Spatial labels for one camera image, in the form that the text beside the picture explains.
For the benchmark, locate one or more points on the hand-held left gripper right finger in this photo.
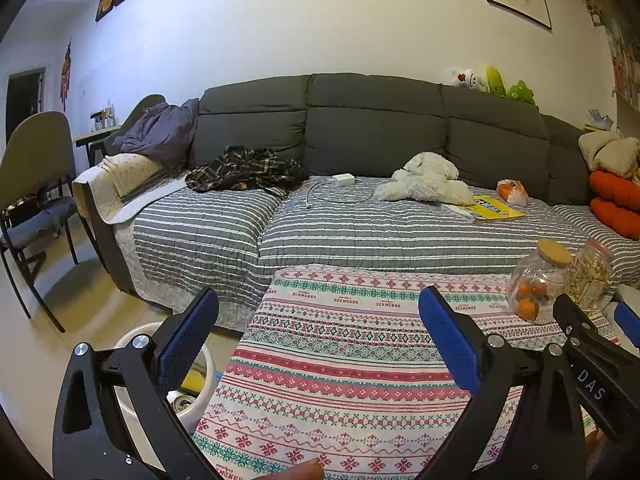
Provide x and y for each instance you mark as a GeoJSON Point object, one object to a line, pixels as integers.
{"type": "Point", "coordinates": [450, 345]}

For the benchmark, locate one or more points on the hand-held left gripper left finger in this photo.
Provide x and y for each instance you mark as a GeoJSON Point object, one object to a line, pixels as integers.
{"type": "Point", "coordinates": [187, 340]}

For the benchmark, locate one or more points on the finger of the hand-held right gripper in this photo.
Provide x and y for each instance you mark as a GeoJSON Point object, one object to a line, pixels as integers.
{"type": "Point", "coordinates": [575, 325]}
{"type": "Point", "coordinates": [629, 325]}

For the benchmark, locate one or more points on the yellow sponge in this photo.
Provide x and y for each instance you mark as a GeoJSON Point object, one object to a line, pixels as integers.
{"type": "Point", "coordinates": [192, 382]}

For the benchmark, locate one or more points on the red drink can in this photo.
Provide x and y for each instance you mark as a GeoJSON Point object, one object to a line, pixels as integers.
{"type": "Point", "coordinates": [181, 402]}

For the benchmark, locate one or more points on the white round bin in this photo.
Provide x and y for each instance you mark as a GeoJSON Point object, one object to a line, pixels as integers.
{"type": "Point", "coordinates": [196, 407]}

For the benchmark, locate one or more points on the orange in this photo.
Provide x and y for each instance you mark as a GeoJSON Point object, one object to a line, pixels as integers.
{"type": "Point", "coordinates": [525, 288]}
{"type": "Point", "coordinates": [539, 288]}
{"type": "Point", "coordinates": [528, 309]}

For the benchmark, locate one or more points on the clear plastic snack jar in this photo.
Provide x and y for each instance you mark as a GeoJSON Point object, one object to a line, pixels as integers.
{"type": "Point", "coordinates": [590, 275]}

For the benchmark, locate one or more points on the patterned tablecloth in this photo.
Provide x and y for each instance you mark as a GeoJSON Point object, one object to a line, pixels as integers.
{"type": "Point", "coordinates": [350, 360]}

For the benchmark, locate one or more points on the orange pumpkin cushion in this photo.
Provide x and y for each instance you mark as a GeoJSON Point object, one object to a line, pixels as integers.
{"type": "Point", "coordinates": [617, 220]}
{"type": "Point", "coordinates": [617, 190]}

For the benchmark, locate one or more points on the grey striped sofa cover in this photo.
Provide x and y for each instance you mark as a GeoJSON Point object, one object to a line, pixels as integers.
{"type": "Point", "coordinates": [375, 240]}

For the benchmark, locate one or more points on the yellow book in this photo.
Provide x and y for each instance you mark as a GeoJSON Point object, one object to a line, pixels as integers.
{"type": "Point", "coordinates": [495, 207]}

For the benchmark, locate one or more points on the orange plastic bag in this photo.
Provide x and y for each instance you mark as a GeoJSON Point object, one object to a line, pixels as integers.
{"type": "Point", "coordinates": [512, 191]}

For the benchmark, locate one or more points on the white plush dog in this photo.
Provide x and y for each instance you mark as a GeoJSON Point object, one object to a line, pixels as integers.
{"type": "Point", "coordinates": [425, 180]}

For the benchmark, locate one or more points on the beige fleece blanket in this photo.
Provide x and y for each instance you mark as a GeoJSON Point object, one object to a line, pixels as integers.
{"type": "Point", "coordinates": [610, 152]}

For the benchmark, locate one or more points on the beige dotted pillow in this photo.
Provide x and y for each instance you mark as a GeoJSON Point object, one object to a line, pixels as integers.
{"type": "Point", "coordinates": [130, 172]}

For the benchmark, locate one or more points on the dark plaid shirt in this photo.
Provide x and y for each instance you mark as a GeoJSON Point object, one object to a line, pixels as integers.
{"type": "Point", "coordinates": [245, 170]}

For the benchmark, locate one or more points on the white charger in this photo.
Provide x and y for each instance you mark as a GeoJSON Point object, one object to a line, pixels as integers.
{"type": "Point", "coordinates": [343, 180]}

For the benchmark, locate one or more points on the tissue box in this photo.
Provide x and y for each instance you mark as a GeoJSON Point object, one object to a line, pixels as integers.
{"type": "Point", "coordinates": [600, 121]}

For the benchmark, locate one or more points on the dark blue jacket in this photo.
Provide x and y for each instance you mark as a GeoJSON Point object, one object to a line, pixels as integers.
{"type": "Point", "coordinates": [160, 130]}

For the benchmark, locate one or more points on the wooden side table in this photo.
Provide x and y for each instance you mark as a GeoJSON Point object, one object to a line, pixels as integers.
{"type": "Point", "coordinates": [95, 135]}

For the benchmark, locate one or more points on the grey sofa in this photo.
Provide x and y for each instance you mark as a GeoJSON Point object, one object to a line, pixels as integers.
{"type": "Point", "coordinates": [375, 130]}

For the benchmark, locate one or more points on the cluster of small bottles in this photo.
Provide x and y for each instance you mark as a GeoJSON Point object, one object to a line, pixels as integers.
{"type": "Point", "coordinates": [104, 119]}

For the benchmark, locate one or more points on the green plush toy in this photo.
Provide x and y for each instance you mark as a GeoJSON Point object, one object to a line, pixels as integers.
{"type": "Point", "coordinates": [520, 92]}

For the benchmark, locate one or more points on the grey chair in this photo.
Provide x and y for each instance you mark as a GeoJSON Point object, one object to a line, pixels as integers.
{"type": "Point", "coordinates": [40, 145]}
{"type": "Point", "coordinates": [145, 102]}

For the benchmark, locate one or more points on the yellow corn plush toy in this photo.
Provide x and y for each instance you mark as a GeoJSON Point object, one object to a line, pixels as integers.
{"type": "Point", "coordinates": [495, 82]}

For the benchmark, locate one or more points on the white bookshelf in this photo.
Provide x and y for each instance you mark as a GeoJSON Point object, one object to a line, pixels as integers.
{"type": "Point", "coordinates": [622, 60]}

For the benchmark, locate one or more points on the white plush toy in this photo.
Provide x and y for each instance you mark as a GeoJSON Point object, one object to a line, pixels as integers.
{"type": "Point", "coordinates": [465, 79]}

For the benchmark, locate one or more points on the red wall hanging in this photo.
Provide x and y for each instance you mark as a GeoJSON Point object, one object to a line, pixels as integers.
{"type": "Point", "coordinates": [66, 75]}

